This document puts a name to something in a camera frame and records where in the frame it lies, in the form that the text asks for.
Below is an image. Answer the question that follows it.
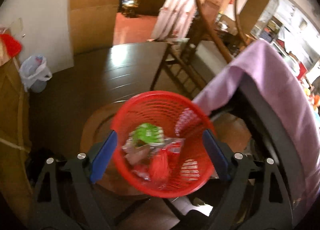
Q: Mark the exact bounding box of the red snack wrapper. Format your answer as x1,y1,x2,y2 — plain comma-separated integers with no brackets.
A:
132,138,186,183

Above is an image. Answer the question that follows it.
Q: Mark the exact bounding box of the green tea package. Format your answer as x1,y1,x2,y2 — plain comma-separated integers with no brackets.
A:
132,123,165,146

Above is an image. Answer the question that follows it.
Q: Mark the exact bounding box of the cardboard box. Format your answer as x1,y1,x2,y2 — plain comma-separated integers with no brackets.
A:
1,58,33,223

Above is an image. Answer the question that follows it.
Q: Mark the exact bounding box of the red plastic waste basket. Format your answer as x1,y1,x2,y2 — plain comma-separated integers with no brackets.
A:
111,91,214,198

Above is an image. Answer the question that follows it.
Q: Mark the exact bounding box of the bin with white bag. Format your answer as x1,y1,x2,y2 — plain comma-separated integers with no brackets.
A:
19,55,53,93

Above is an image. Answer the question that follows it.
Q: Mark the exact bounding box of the red white box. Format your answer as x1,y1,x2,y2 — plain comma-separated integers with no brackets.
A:
297,62,308,81

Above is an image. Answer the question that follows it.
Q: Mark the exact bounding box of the purple tablecloth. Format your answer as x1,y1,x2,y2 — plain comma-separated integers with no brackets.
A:
193,40,319,225

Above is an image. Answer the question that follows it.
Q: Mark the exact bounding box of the white storage cabinet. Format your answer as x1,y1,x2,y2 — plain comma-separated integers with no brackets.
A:
1,0,74,73

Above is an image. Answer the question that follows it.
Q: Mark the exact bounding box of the tall wooden display cabinet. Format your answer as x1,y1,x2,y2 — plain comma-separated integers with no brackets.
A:
239,0,279,35

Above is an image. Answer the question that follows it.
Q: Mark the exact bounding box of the pink floral curtain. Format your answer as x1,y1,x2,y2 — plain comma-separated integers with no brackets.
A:
151,0,196,41

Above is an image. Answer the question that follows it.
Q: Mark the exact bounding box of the wooden armchair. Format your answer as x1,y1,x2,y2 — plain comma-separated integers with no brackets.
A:
150,0,249,99

